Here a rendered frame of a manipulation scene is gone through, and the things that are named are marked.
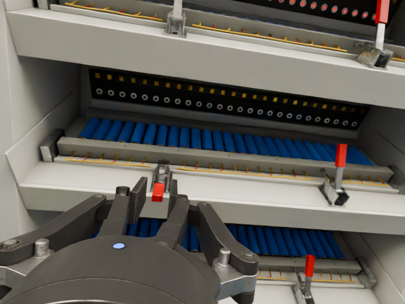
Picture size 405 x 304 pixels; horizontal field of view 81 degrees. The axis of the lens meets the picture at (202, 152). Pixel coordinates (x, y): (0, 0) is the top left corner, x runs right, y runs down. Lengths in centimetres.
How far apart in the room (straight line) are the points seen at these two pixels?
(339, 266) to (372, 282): 6
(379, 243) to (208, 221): 46
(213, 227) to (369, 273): 47
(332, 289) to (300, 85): 39
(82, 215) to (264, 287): 39
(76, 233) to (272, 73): 27
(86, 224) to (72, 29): 22
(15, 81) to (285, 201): 39
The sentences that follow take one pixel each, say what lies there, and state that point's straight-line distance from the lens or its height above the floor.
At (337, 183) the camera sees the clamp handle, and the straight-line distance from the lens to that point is 42.
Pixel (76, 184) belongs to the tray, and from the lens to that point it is 36.
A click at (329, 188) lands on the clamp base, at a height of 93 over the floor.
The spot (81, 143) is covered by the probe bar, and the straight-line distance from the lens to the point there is 40.
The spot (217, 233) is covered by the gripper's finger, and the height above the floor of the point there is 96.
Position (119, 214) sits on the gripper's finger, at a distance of 18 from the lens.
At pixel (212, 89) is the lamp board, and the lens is 45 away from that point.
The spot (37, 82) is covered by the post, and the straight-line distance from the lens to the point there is 40.
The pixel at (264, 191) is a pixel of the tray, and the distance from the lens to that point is 38.
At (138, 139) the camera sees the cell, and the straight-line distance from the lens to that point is 41.
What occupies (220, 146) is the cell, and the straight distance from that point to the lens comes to 41.
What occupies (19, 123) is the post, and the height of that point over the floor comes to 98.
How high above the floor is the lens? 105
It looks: 14 degrees down
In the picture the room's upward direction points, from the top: 8 degrees clockwise
